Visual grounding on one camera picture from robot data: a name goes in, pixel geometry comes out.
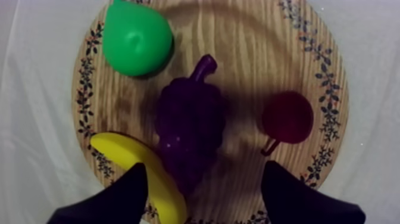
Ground yellow toy banana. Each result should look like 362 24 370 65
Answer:
90 132 188 224

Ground purple toy grapes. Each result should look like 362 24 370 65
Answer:
155 54 227 196

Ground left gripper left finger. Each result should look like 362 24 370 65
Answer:
46 162 149 224

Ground small red fruit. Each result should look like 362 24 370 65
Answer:
261 91 314 157

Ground round wooden board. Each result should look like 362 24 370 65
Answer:
71 0 350 224

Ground green toy pear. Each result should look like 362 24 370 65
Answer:
102 0 174 77

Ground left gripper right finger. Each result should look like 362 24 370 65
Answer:
261 160 367 224

